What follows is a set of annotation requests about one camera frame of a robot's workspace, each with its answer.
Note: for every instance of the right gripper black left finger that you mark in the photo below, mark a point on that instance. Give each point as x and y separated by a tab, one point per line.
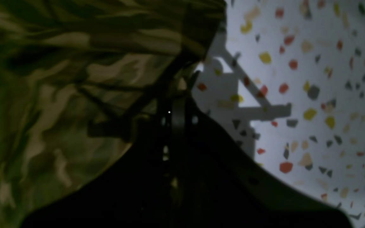
131	193

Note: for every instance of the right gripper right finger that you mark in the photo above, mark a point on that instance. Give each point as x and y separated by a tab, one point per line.
219	186

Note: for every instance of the camouflage T-shirt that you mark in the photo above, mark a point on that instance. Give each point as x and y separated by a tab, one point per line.
67	63

